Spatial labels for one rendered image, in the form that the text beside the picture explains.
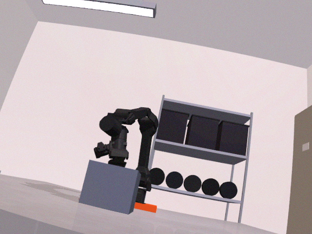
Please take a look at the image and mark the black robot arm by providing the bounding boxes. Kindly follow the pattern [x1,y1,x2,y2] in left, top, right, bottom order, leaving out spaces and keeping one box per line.
[94,107,158,204]

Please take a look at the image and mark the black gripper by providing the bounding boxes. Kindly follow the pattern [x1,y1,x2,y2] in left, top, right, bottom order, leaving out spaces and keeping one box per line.
[108,138,129,167]

